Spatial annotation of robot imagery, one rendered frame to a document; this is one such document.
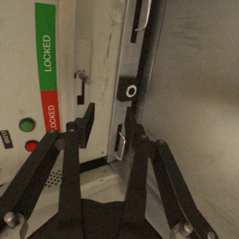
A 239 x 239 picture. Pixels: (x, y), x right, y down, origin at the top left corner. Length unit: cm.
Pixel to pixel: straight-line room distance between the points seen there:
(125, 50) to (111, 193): 47
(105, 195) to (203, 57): 50
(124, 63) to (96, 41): 8
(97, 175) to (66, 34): 42
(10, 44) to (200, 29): 34
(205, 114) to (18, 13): 38
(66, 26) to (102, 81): 15
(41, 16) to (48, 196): 35
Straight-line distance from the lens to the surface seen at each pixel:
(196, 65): 30
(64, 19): 27
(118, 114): 39
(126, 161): 53
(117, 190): 56
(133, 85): 35
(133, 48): 36
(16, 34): 31
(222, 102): 28
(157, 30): 38
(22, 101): 33
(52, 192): 34
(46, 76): 31
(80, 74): 31
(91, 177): 50
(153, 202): 45
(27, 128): 34
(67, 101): 29
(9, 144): 38
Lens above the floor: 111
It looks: 31 degrees down
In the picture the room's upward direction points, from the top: 100 degrees counter-clockwise
